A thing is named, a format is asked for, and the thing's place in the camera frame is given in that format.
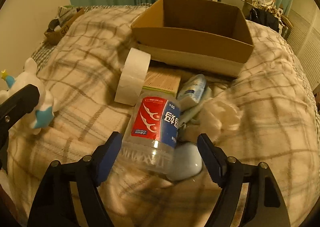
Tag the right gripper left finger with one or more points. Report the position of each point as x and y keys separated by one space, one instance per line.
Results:
x=53 y=204

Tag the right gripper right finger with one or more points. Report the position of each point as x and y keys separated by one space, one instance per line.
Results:
x=264 y=205

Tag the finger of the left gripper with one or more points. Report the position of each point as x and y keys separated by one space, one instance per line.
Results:
x=15 y=107

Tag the white unicorn toy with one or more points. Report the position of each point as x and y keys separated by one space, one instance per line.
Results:
x=43 y=113

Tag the white tape roll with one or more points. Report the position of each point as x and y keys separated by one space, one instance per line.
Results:
x=132 y=77

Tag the blue white tissue pack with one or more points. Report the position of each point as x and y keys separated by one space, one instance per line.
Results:
x=191 y=92

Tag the small brown cardboard package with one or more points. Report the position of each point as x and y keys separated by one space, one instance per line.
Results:
x=162 y=81

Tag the green checkered bed sheet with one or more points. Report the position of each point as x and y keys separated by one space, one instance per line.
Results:
x=42 y=54

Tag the plaid beige blanket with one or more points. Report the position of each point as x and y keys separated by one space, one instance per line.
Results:
x=268 y=114

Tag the light blue round object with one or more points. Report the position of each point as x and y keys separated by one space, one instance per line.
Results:
x=186 y=162

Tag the small cardboard box with clutter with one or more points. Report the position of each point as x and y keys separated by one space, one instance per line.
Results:
x=58 y=27

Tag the white crumpled cloth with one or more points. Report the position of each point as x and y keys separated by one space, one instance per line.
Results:
x=217 y=116

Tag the white louvered wardrobe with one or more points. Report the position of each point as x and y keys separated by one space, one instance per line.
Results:
x=304 y=37

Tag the large open cardboard box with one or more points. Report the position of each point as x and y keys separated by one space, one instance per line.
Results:
x=196 y=34

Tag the black bag on chair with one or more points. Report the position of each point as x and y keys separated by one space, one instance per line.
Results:
x=264 y=18

